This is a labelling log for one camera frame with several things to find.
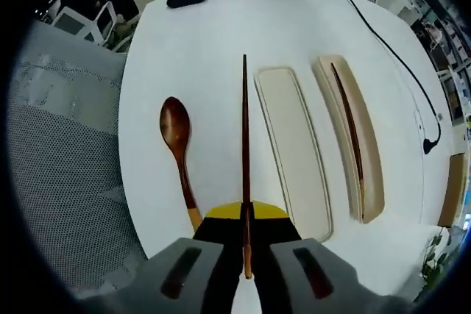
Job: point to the beige cutlery case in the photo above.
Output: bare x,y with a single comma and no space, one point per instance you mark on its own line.
371,152

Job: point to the brown wooden spoon utensil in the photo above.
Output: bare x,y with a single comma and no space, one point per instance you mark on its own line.
174,123

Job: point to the large green potted plant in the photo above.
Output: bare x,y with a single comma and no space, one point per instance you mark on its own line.
436,259

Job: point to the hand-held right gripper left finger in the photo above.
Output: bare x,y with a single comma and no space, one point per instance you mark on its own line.
217,233

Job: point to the grey mesh chair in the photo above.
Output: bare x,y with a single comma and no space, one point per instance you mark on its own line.
66,163

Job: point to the brown wooden chopstick utensil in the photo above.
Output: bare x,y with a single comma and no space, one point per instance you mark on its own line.
349,119
245,145

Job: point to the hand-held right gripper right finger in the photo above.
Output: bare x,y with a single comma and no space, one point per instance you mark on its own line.
276,233

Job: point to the brown cardboard box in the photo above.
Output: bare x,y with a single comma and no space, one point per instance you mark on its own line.
452,189

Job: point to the beige cutlery case lid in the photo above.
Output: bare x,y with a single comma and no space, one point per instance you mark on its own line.
290,145

